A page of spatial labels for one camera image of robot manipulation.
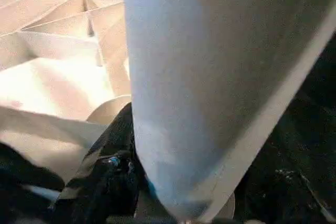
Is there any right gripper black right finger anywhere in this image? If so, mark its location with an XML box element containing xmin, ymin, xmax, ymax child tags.
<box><xmin>233</xmin><ymin>119</ymin><xmax>336</xmax><ymax>224</ymax></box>

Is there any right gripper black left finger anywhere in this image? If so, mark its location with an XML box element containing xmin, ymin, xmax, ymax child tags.
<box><xmin>48</xmin><ymin>102</ymin><xmax>158</xmax><ymax>224</ymax></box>

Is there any white plastic table leg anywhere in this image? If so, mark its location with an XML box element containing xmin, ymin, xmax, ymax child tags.
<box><xmin>123</xmin><ymin>0</ymin><xmax>336</xmax><ymax>222</ymax></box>

